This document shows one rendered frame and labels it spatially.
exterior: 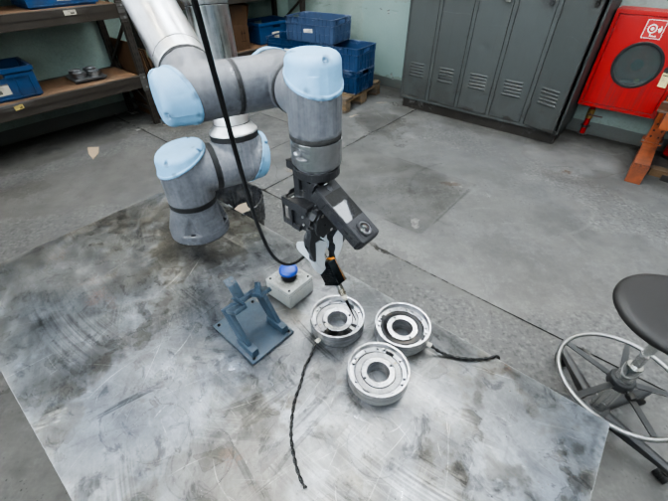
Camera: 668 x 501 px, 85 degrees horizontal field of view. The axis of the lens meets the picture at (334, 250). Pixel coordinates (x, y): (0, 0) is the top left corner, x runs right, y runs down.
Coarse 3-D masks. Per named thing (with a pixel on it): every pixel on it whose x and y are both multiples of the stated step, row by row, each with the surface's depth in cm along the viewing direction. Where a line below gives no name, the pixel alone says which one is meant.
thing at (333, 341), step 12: (324, 300) 74; (336, 300) 74; (348, 300) 74; (312, 312) 71; (336, 312) 73; (348, 312) 72; (360, 312) 72; (312, 324) 68; (324, 324) 70; (348, 324) 70; (360, 324) 70; (324, 336) 67; (336, 336) 66; (348, 336) 67
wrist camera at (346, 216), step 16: (320, 192) 55; (336, 192) 56; (320, 208) 56; (336, 208) 55; (352, 208) 56; (336, 224) 55; (352, 224) 55; (368, 224) 56; (352, 240) 55; (368, 240) 55
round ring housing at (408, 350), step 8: (392, 304) 72; (400, 304) 72; (408, 304) 72; (384, 312) 72; (416, 312) 72; (376, 320) 69; (392, 320) 70; (400, 320) 71; (408, 320) 70; (424, 320) 70; (376, 328) 68; (392, 328) 72; (408, 328) 72; (416, 328) 69; (376, 336) 69; (384, 336) 68; (400, 336) 68; (408, 336) 68; (392, 344) 65; (416, 344) 65; (424, 344) 66; (408, 352) 66; (416, 352) 66
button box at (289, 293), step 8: (304, 272) 78; (272, 280) 77; (280, 280) 77; (288, 280) 76; (296, 280) 77; (304, 280) 77; (312, 280) 79; (272, 288) 77; (280, 288) 75; (288, 288) 75; (296, 288) 75; (304, 288) 77; (312, 288) 80; (280, 296) 76; (288, 296) 74; (296, 296) 76; (304, 296) 79; (288, 304) 76
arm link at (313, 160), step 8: (296, 144) 51; (336, 144) 51; (296, 152) 51; (304, 152) 51; (312, 152) 50; (320, 152) 50; (328, 152) 51; (336, 152) 52; (296, 160) 52; (304, 160) 51; (312, 160) 51; (320, 160) 51; (328, 160) 52; (336, 160) 53; (304, 168) 52; (312, 168) 52; (320, 168) 52; (328, 168) 52
